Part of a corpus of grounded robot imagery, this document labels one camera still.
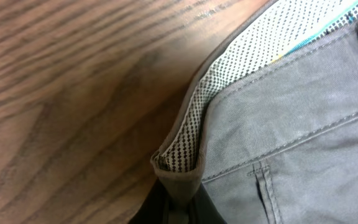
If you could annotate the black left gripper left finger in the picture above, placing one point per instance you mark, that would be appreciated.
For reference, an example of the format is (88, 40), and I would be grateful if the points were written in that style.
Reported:
(155, 207)

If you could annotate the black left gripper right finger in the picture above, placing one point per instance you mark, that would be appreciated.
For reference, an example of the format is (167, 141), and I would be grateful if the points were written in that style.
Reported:
(203, 210)

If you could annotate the grey shorts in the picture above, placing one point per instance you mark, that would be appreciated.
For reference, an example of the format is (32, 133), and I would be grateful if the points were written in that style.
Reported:
(269, 125)

